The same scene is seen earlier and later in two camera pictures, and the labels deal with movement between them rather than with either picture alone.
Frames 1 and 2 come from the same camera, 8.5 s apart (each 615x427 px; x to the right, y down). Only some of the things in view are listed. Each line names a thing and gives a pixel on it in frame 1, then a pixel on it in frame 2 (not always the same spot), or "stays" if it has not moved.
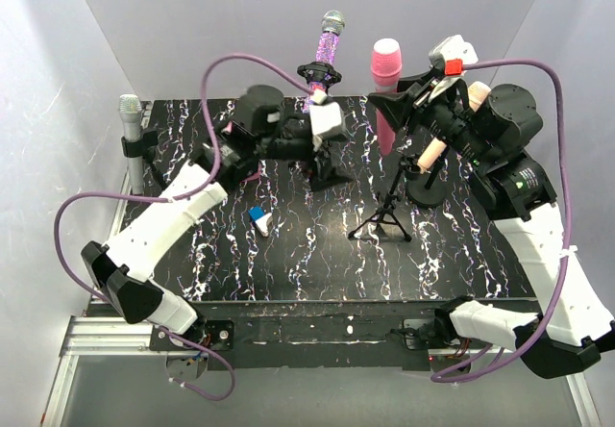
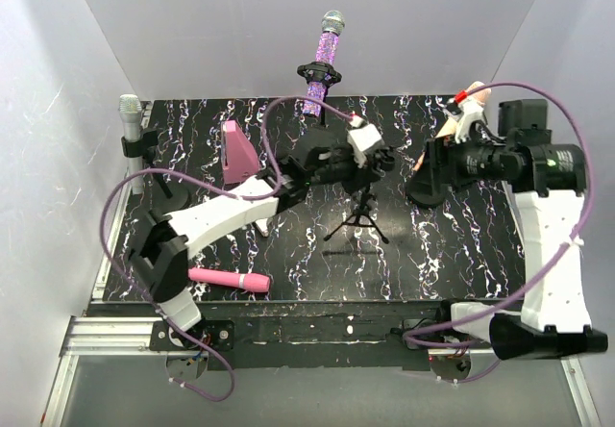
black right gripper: x=401 y=104 to x=439 y=155
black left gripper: x=329 y=173 to x=359 y=176
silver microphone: x=131 y=107 stays
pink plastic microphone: x=385 y=74 to x=244 y=281
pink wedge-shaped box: x=240 y=151 stays
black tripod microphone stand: x=386 y=213 to x=361 y=218
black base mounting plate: x=305 y=335 stays
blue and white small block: x=261 y=220 stays
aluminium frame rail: x=102 y=338 stays
